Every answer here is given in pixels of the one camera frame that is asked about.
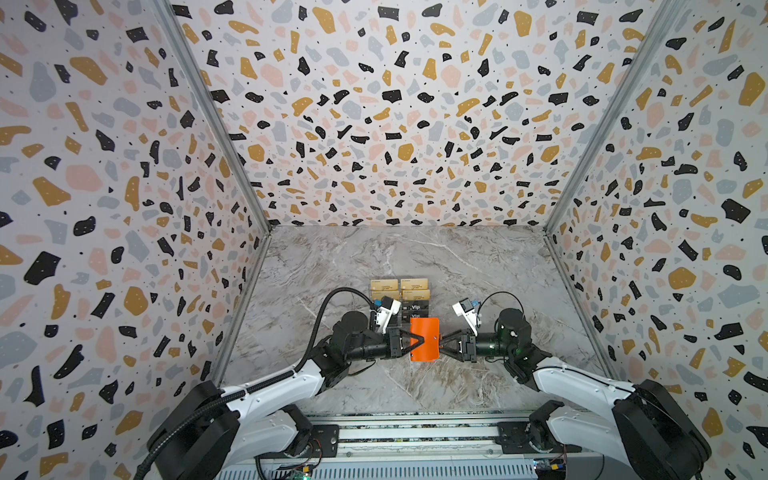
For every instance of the clear acrylic card stand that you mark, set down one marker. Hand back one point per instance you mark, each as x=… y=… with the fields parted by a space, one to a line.
x=397 y=321

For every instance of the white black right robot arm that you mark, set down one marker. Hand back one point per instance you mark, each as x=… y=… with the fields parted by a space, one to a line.
x=637 y=424

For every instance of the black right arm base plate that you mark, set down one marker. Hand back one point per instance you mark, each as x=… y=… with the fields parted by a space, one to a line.
x=522 y=437

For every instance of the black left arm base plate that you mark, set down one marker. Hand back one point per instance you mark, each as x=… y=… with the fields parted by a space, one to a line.
x=321 y=441

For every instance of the aluminium corner post left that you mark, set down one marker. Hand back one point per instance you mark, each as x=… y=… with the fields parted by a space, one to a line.
x=174 y=35

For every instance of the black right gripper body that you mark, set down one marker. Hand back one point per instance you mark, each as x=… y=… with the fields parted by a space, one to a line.
x=465 y=346

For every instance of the aluminium corner post right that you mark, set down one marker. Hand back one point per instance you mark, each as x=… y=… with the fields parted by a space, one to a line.
x=661 y=23

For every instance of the circuit board right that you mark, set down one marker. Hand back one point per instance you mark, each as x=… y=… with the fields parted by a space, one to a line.
x=550 y=469

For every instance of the aluminium corner post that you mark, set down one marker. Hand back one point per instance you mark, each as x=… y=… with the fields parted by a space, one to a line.
x=174 y=35
x=661 y=23

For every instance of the gold card back left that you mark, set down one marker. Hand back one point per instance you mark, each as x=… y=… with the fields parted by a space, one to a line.
x=384 y=285

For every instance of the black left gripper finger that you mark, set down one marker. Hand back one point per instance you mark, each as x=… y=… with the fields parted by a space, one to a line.
x=414 y=354
x=411 y=340

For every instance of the orange card holder wallet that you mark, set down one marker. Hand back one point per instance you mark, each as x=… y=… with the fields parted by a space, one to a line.
x=426 y=333

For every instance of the gold card middle left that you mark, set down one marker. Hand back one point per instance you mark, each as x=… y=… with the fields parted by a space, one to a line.
x=379 y=295

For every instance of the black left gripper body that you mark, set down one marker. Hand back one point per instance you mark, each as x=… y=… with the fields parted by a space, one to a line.
x=379 y=346

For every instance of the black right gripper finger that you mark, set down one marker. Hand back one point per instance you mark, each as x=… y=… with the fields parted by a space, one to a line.
x=447 y=339
x=449 y=352

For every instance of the green circuit board left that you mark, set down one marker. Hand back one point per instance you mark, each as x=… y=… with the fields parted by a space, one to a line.
x=301 y=473

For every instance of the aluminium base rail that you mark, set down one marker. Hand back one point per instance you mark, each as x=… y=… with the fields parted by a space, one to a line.
x=426 y=446

